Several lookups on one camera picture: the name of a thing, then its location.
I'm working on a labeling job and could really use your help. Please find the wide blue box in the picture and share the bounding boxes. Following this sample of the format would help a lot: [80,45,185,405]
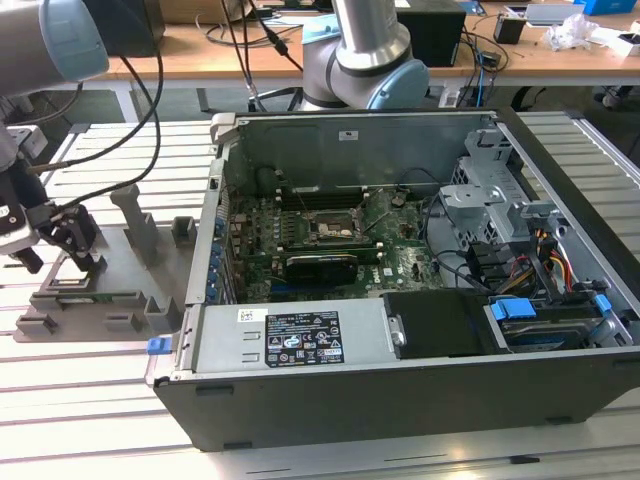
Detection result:
[573,0,632,16]

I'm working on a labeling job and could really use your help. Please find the red yellow power wires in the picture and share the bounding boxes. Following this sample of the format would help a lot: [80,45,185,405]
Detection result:
[532,225,575,296]
[499,254,537,296]

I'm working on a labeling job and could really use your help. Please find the green motherboard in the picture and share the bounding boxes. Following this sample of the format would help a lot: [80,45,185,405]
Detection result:
[227,187,449,304]

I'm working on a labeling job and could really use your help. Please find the grey parts rack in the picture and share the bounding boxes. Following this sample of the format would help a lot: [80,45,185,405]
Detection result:
[12,182,199,344]

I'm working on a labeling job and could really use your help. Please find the silver power supply unit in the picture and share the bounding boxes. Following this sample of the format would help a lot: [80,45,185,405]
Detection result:
[193,298,401,377]

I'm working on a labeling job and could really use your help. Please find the silver drive cage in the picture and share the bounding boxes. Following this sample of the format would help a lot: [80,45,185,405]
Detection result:
[438,127,569,251]

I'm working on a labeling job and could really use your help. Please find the brown cardboard box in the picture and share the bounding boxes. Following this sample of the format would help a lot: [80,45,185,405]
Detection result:
[162,0,256,26]

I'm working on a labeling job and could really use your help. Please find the small black open box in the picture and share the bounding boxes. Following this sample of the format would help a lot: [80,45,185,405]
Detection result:
[493,13,527,45]

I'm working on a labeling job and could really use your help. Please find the hard disk blue carrier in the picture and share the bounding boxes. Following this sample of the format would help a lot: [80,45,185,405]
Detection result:
[483,294,617,354]

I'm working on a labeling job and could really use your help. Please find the CPU socket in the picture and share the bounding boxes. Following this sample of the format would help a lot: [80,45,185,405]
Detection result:
[305,208,364,245]

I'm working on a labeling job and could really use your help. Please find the white open box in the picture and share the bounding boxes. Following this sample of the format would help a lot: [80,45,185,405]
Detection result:
[587,27,640,59]

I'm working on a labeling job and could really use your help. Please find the crumpled clear plastic bag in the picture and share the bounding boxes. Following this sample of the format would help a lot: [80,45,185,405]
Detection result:
[542,13,601,52]

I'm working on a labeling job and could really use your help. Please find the black camera cable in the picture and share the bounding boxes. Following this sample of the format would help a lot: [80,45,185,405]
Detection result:
[24,0,166,174]
[52,54,161,211]

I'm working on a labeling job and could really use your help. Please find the metal socket cover frame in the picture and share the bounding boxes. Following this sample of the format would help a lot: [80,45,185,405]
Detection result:
[352,189,396,234]

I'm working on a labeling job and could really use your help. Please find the black drive connector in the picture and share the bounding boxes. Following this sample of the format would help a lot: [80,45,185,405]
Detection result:
[466,241,507,281]

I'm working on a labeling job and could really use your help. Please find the wooden desk white frame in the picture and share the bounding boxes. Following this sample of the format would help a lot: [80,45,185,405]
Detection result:
[29,52,139,124]
[117,0,640,111]

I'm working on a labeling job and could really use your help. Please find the thin black wire arc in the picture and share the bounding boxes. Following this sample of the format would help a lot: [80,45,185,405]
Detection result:
[398,167,439,197]

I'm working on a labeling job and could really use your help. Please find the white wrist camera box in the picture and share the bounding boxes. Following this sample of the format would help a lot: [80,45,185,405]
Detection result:
[0,199,37,257]

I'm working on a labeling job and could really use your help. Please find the black plastic bay cover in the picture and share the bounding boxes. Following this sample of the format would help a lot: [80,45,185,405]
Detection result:
[382,288,511,362]

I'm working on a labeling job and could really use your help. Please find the black open PC case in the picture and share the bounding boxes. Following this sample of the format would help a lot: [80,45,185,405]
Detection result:
[144,105,640,454]

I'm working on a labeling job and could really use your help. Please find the pale blue face mask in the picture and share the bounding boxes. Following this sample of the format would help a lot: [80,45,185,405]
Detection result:
[302,13,346,49]

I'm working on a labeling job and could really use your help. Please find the black graphics card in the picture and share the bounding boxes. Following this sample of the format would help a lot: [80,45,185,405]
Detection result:
[283,252,360,289]

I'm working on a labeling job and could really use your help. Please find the thick black wire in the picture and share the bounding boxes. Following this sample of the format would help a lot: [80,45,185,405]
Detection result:
[421,194,496,296]

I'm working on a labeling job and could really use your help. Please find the black chair wheels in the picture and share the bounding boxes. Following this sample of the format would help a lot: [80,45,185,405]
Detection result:
[593,84,640,109]

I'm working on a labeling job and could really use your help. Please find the black office chair base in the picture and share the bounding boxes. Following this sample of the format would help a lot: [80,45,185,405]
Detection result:
[247,87,304,114]

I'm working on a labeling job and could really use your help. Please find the green RAM stick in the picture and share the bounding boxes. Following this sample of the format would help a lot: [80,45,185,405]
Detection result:
[57,292,137,304]

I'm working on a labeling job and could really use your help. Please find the grey case release latch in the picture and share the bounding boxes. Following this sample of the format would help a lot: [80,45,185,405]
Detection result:
[209,112,247,147]

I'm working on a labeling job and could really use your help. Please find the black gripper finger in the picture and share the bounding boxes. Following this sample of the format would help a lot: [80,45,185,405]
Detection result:
[10,247,44,275]
[27,203,101,274]

